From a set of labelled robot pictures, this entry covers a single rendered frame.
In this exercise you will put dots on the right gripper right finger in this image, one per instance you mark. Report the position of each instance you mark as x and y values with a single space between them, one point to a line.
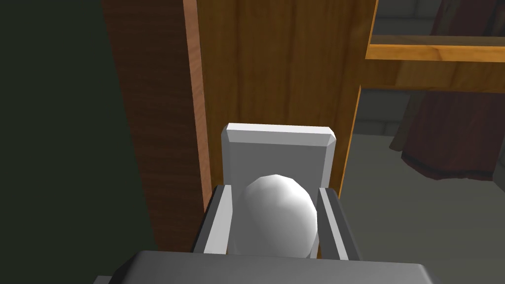
335 225

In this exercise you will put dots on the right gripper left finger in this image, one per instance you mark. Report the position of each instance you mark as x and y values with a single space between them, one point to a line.
216 225

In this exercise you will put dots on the dark red curtain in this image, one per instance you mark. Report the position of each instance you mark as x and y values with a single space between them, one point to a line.
453 130

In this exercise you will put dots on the brown wooden door leaf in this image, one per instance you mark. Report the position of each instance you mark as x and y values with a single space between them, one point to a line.
276 79

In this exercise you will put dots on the wooden shelf unit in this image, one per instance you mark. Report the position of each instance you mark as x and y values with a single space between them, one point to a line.
434 59

